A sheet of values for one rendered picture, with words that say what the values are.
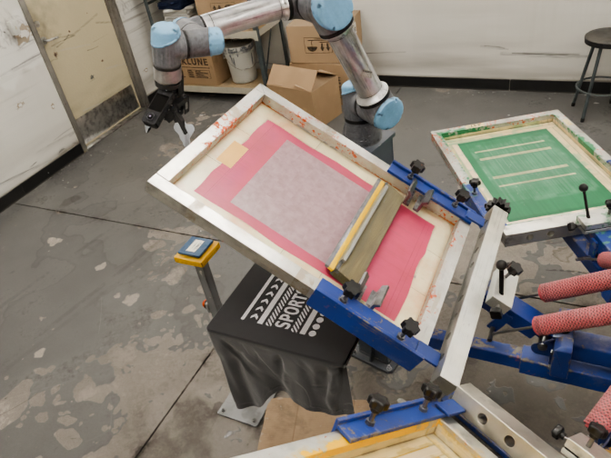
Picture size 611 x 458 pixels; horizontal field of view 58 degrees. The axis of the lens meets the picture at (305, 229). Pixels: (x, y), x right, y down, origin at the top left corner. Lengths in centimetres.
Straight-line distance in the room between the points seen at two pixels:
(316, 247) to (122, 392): 186
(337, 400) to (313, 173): 71
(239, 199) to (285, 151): 27
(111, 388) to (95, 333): 47
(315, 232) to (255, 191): 20
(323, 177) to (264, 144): 20
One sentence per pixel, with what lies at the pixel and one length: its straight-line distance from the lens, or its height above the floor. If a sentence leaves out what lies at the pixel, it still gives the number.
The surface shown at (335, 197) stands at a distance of 160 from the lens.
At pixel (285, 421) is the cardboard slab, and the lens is 269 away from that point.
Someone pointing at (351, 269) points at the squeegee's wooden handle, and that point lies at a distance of 141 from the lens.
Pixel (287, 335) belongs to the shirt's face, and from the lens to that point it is 173.
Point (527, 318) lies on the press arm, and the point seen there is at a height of 108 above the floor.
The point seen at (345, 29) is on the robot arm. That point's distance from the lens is 175.
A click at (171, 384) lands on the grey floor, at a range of 302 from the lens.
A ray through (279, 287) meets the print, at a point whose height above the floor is 95.
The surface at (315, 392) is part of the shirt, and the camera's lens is 182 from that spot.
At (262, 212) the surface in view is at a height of 139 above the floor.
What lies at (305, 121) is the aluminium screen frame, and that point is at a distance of 175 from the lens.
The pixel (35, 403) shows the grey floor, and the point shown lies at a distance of 331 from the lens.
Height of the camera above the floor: 220
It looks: 36 degrees down
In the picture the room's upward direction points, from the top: 10 degrees counter-clockwise
